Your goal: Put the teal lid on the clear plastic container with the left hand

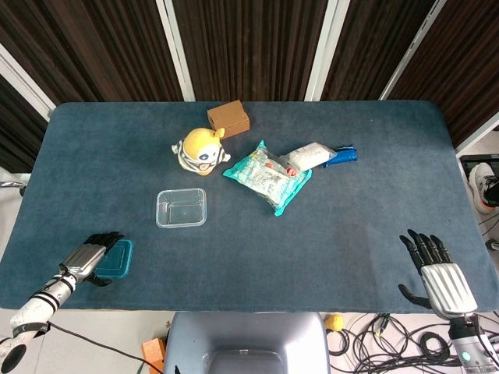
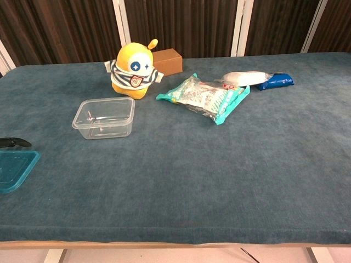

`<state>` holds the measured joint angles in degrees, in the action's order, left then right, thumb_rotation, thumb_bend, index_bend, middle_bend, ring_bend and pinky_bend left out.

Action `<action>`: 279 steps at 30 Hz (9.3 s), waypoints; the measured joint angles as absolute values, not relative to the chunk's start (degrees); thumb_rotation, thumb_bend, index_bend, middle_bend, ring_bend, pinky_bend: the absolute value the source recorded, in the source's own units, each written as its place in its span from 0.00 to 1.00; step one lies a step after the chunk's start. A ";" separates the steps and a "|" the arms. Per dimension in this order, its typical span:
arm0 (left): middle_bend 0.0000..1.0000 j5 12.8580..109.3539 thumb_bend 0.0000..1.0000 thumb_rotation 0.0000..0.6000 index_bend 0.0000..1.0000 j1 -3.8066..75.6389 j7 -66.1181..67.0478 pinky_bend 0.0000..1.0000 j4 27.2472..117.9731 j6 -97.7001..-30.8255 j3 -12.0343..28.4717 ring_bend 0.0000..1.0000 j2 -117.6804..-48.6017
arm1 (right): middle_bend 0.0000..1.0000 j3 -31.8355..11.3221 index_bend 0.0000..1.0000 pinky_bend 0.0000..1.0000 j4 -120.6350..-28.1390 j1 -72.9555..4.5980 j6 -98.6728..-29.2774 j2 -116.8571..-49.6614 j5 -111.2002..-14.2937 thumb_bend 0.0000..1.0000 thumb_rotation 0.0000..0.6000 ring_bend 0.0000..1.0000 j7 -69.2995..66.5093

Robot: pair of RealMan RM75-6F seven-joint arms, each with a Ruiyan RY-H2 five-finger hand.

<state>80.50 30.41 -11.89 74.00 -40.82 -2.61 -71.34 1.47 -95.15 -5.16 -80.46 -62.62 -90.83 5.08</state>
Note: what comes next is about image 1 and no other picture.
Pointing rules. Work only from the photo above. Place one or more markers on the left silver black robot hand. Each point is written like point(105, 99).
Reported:
point(83, 259)

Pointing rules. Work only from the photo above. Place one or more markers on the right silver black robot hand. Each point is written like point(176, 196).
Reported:
point(448, 286)

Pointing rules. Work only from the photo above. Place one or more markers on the blue plastic container lid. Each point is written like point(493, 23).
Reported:
point(117, 261)

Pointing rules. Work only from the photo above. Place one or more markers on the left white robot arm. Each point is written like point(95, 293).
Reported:
point(35, 308)

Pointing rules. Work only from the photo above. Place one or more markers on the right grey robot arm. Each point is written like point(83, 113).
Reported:
point(469, 346)

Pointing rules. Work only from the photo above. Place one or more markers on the brown cardboard box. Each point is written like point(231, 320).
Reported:
point(230, 118)

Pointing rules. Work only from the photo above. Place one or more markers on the grey metal chair leg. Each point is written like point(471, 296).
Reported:
point(11, 185)

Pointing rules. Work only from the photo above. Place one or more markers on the white sneaker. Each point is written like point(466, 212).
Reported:
point(483, 183)

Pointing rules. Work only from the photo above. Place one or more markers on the clear plastic food container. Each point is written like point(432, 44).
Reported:
point(181, 208)

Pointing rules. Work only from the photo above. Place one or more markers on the orange block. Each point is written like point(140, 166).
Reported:
point(153, 350)

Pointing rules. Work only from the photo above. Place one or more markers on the yellow ball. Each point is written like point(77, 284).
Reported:
point(334, 322)

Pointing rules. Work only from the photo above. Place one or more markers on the black equipment case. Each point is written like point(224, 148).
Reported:
point(477, 159)

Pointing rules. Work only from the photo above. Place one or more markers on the yellow plush toy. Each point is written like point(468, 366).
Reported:
point(200, 154)

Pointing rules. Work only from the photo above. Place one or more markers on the blue snack wrapper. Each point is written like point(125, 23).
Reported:
point(343, 156)

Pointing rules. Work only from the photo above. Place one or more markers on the blue table cloth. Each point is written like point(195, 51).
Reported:
point(273, 253)

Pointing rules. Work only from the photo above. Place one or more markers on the grey robot torso base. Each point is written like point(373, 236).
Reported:
point(245, 343)

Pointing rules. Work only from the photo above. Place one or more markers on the white tissue pack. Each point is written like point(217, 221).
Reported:
point(310, 155)

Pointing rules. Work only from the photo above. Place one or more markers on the teal snack bag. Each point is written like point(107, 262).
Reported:
point(269, 179)

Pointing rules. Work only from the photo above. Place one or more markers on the white partition frame post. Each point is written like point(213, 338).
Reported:
point(177, 50)
point(477, 138)
point(27, 82)
point(321, 50)
point(413, 50)

